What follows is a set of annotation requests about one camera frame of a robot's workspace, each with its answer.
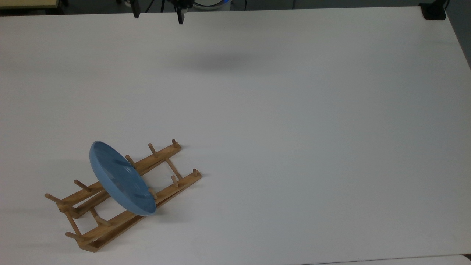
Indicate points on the dark robot gripper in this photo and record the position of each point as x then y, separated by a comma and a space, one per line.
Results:
180, 3

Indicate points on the blue round plate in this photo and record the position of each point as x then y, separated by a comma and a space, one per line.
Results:
117, 176

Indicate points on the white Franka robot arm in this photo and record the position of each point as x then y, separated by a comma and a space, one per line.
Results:
211, 3

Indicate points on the wooden peg plate rack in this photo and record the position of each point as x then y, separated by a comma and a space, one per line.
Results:
184, 181

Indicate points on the black tripod legs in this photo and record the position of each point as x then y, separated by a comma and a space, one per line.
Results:
162, 4

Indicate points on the yellow side table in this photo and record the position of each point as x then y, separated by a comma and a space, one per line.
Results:
25, 3

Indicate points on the black table corner clamp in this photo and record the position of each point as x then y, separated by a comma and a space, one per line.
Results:
433, 11

